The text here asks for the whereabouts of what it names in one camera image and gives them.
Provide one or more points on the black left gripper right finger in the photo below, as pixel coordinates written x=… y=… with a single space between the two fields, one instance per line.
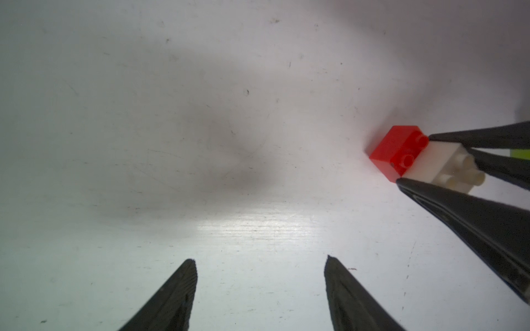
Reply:
x=351 y=306

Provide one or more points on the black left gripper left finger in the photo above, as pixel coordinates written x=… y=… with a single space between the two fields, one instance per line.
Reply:
x=169 y=309

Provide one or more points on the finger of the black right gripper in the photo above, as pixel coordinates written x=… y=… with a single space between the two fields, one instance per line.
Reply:
x=497 y=233
x=513 y=136

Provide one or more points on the white lego brick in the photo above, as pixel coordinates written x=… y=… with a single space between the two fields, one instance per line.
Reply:
x=447 y=165

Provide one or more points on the red lego brick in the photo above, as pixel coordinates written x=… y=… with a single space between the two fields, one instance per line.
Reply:
x=398 y=150

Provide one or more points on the lime green lego brick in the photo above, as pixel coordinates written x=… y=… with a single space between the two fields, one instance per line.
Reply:
x=520 y=154

